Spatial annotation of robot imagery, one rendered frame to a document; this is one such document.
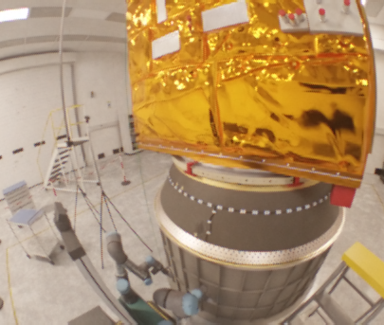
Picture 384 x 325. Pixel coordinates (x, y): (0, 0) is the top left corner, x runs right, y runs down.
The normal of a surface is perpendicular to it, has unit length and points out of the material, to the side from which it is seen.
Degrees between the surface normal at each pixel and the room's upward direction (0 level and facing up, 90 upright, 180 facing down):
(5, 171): 90
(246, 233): 62
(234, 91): 88
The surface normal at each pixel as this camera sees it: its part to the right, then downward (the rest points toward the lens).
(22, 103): 0.79, 0.15
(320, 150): -0.63, 0.30
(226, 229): -0.43, -0.15
